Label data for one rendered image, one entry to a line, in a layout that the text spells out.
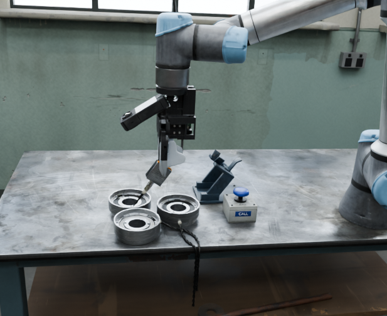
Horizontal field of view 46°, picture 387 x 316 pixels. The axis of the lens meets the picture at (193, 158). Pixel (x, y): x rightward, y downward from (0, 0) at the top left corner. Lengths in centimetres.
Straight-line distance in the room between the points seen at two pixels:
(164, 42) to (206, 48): 9
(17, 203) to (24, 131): 157
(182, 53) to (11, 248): 55
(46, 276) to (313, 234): 75
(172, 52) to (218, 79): 176
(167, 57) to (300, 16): 31
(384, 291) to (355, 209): 33
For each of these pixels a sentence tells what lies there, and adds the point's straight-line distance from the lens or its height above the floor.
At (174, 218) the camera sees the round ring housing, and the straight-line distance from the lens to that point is 108.
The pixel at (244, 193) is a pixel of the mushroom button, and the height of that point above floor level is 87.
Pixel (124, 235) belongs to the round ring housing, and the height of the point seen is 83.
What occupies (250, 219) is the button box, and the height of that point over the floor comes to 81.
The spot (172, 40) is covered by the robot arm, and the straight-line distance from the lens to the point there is 96.
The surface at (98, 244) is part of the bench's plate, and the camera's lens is 104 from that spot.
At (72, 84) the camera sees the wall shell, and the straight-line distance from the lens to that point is 267.
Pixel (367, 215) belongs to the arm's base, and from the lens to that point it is 122.
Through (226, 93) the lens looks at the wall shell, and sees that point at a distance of 274.
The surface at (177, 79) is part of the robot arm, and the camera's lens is 98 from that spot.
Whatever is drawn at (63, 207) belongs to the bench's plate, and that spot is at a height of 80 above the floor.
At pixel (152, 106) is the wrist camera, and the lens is 99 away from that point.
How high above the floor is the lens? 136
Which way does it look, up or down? 22 degrees down
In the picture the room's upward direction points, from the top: 3 degrees clockwise
